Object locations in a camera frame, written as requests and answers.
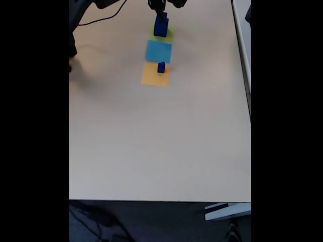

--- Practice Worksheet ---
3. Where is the black camera box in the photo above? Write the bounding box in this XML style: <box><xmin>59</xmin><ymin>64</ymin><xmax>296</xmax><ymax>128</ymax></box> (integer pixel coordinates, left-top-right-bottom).
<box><xmin>168</xmin><ymin>0</ymin><xmax>188</xmax><ymax>9</ymax></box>

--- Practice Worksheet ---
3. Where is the light blue paper square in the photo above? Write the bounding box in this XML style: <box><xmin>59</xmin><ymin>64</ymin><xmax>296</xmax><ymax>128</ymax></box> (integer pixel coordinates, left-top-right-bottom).
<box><xmin>145</xmin><ymin>40</ymin><xmax>173</xmax><ymax>64</ymax></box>

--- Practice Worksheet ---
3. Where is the white adjacent table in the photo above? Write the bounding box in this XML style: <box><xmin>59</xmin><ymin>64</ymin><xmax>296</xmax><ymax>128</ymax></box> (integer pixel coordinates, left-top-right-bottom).
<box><xmin>231</xmin><ymin>0</ymin><xmax>251</xmax><ymax>116</ymax></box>

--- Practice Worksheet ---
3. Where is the large blue cube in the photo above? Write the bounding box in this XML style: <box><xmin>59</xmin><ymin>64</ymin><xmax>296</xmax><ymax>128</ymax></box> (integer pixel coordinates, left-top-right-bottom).
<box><xmin>153</xmin><ymin>18</ymin><xmax>170</xmax><ymax>38</ymax></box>

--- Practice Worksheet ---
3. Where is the white table foot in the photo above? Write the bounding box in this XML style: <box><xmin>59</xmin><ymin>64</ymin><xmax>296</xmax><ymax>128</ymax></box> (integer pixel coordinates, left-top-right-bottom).
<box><xmin>204</xmin><ymin>202</ymin><xmax>251</xmax><ymax>221</ymax></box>

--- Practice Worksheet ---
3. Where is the orange paper square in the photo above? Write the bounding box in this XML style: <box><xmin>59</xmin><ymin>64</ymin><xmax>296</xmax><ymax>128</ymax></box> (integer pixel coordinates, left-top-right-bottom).
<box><xmin>141</xmin><ymin>62</ymin><xmax>170</xmax><ymax>88</ymax></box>

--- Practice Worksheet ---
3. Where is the green paper square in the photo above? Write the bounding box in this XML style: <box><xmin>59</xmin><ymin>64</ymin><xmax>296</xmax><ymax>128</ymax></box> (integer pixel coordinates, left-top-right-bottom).
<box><xmin>148</xmin><ymin>22</ymin><xmax>175</xmax><ymax>42</ymax></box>

